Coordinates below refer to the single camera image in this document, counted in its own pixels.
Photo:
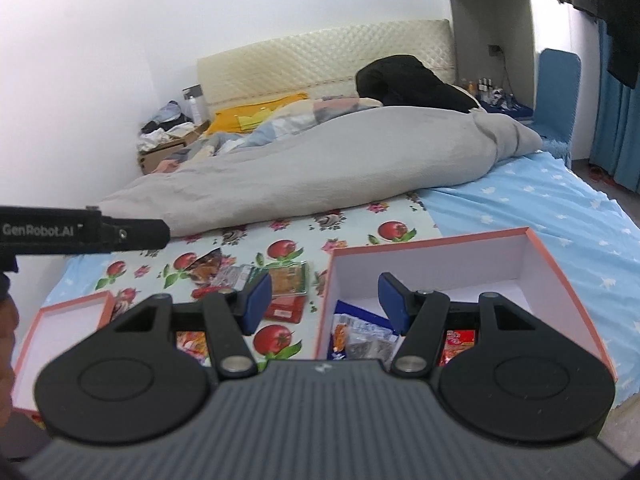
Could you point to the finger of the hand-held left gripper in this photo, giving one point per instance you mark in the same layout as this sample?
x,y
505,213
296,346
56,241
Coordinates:
x,y
140,233

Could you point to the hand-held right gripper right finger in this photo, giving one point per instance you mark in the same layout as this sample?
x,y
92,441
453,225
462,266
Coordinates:
x,y
392,302

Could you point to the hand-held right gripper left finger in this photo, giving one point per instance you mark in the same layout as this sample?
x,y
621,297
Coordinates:
x,y
257,300

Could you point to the long red snack packet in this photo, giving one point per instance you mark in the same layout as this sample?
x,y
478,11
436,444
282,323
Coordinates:
x,y
286,310

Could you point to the white silver snack packet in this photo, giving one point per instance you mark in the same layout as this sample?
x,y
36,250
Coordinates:
x,y
235,276

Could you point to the clear packet of orange snacks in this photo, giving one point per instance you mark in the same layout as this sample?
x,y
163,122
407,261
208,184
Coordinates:
x,y
290,280

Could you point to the blue white snack packet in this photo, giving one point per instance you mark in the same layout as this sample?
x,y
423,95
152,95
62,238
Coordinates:
x,y
357,330

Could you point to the red yellow snack packet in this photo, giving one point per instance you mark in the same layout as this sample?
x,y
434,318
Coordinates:
x,y
207,291

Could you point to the grey clear snack packet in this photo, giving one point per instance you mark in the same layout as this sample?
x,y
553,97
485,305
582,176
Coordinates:
x,y
367,349

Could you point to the dark brown snack packet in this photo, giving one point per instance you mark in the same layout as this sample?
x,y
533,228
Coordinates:
x,y
207,267

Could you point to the orange cardboard box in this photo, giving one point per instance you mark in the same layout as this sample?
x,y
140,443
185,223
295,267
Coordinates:
x,y
450,270

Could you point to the shiny red snack packet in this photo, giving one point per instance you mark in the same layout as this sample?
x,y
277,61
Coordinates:
x,y
457,342

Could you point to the orange red snack packet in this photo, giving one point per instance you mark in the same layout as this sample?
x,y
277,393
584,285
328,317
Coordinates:
x,y
190,345

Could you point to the person's left forearm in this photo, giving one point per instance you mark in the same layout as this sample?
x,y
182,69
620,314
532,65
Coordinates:
x,y
6,360

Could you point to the tomato print tablecloth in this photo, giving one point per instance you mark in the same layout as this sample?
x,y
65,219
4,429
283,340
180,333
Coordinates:
x,y
240,247

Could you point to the brown cardboard box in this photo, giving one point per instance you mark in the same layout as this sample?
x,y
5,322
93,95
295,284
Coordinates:
x,y
160,155

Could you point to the orange box lid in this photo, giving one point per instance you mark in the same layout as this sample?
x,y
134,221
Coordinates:
x,y
60,340

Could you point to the pile of clothes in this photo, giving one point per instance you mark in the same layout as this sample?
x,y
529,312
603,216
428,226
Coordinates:
x,y
160,125

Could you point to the white bottle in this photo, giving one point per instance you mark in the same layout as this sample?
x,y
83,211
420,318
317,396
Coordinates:
x,y
195,107

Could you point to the grey blanket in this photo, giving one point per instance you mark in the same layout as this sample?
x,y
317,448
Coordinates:
x,y
325,170

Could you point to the yellow pillow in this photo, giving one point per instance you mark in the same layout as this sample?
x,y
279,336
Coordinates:
x,y
235,117

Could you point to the black clothing heap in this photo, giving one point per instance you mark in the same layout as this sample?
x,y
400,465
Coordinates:
x,y
405,80

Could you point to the blue patterned cloth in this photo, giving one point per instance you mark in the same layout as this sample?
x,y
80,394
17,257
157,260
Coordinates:
x,y
510,109

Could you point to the row of small bottles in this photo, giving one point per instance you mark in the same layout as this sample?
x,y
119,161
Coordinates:
x,y
482,87

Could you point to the cream quilted headboard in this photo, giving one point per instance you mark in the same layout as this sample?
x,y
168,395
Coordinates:
x,y
310,60

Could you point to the blue covered chair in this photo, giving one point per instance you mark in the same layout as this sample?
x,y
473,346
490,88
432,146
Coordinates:
x,y
557,90

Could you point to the blue curtain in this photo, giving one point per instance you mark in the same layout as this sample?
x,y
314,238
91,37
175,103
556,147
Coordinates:
x,y
615,135

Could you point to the black hanging coat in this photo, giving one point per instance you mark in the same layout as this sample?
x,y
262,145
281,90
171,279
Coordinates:
x,y
620,20

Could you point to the grey wall socket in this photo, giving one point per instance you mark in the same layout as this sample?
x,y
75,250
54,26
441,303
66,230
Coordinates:
x,y
192,90

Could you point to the dark wall socket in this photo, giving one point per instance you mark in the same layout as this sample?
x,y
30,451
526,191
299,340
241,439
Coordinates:
x,y
495,50

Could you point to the white wall cabinet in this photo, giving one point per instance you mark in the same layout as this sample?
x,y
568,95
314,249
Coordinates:
x,y
490,15

